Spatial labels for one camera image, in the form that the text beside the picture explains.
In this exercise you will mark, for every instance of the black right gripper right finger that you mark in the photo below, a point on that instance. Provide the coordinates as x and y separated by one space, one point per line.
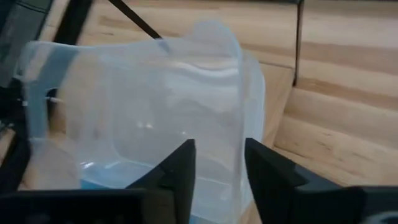
295 202

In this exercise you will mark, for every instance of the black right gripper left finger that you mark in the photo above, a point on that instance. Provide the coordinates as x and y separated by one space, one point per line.
124 208

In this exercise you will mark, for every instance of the clear plastic basket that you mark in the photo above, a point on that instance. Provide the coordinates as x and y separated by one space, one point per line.
140 109
256 109

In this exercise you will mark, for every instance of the black table frame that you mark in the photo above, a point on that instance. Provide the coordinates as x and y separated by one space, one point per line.
73 21

